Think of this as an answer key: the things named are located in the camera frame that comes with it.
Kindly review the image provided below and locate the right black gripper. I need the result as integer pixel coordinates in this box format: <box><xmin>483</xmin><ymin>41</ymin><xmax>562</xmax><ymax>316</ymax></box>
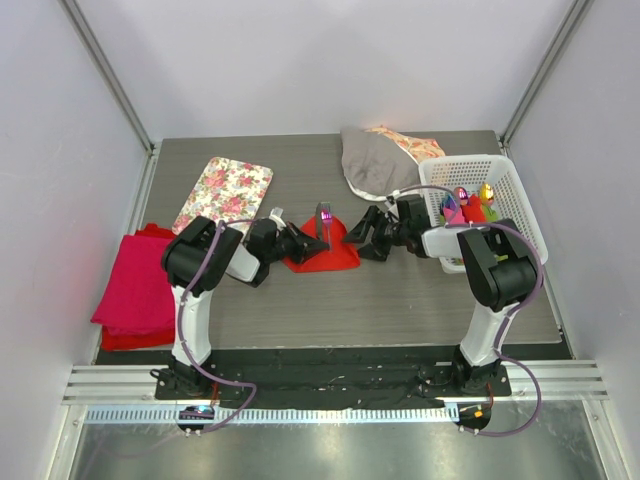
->
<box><xmin>342</xmin><ymin>206</ymin><xmax>409</xmax><ymax>262</ymax></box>

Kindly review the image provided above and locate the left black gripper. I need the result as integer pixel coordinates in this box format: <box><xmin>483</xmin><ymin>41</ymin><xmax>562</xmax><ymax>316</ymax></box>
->
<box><xmin>265</xmin><ymin>221</ymin><xmax>327</xmax><ymax>265</ymax></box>

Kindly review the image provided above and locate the red paper napkin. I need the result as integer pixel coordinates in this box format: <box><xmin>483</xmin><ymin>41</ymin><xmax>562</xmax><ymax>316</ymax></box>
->
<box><xmin>282</xmin><ymin>217</ymin><xmax>361</xmax><ymax>273</ymax></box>

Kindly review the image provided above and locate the floral rectangular tray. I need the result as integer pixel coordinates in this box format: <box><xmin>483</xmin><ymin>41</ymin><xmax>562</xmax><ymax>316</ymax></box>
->
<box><xmin>171</xmin><ymin>157</ymin><xmax>274</xmax><ymax>235</ymax></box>

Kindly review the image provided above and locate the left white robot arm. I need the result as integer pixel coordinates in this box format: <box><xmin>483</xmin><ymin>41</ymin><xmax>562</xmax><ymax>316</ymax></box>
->
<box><xmin>155</xmin><ymin>215</ymin><xmax>330</xmax><ymax>399</ymax></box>

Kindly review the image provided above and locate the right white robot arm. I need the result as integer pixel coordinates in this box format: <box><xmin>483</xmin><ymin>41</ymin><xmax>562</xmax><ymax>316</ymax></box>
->
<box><xmin>343</xmin><ymin>194</ymin><xmax>542</xmax><ymax>395</ymax></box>

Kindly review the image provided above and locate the pink napkin roll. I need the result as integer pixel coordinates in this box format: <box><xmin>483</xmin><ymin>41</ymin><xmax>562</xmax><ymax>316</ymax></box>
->
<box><xmin>440</xmin><ymin>196</ymin><xmax>467</xmax><ymax>225</ymax></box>

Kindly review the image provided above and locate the grey cloth bag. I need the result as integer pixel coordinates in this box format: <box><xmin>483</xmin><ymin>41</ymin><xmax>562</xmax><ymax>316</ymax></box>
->
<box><xmin>340</xmin><ymin>127</ymin><xmax>419</xmax><ymax>202</ymax></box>

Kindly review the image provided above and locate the white perforated plastic basket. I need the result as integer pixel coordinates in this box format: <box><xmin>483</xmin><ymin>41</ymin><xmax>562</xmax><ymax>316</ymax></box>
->
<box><xmin>419</xmin><ymin>154</ymin><xmax>548</xmax><ymax>274</ymax></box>

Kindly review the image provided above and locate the orange floral cloth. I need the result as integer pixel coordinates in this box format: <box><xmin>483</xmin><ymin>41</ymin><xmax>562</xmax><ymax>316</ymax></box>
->
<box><xmin>367</xmin><ymin>126</ymin><xmax>446</xmax><ymax>164</ymax></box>

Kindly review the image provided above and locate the gold iridescent spoon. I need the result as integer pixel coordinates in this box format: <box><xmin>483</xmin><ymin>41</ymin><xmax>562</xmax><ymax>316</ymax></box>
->
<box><xmin>478</xmin><ymin>183</ymin><xmax>495</xmax><ymax>207</ymax></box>

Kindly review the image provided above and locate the magenta folded cloth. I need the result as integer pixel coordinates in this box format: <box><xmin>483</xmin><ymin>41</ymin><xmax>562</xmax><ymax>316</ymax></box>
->
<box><xmin>90</xmin><ymin>233</ymin><xmax>181</xmax><ymax>337</ymax></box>

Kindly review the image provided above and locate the red folded cloth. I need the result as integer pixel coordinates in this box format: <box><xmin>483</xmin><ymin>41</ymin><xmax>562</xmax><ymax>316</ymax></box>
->
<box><xmin>99</xmin><ymin>222</ymin><xmax>181</xmax><ymax>352</ymax></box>

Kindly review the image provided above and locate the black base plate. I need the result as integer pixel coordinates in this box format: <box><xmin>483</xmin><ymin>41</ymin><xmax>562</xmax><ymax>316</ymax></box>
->
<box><xmin>150</xmin><ymin>346</ymin><xmax>512</xmax><ymax>410</ymax></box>

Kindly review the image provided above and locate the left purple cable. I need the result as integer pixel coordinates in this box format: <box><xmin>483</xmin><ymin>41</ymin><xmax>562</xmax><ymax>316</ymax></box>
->
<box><xmin>174</xmin><ymin>207</ymin><xmax>289</xmax><ymax>434</ymax></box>

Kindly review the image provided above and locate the purple cable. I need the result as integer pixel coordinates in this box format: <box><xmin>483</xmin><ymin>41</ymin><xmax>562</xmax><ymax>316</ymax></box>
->
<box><xmin>174</xmin><ymin>207</ymin><xmax>289</xmax><ymax>434</ymax></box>
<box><xmin>387</xmin><ymin>184</ymin><xmax>547</xmax><ymax>437</ymax></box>

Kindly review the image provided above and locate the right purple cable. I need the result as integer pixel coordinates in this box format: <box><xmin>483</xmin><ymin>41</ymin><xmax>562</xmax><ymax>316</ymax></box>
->
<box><xmin>387</xmin><ymin>184</ymin><xmax>547</xmax><ymax>437</ymax></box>

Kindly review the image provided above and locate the white slotted cable duct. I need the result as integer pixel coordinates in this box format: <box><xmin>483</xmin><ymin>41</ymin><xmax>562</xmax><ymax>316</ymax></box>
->
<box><xmin>84</xmin><ymin>403</ymin><xmax>459</xmax><ymax>426</ymax></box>

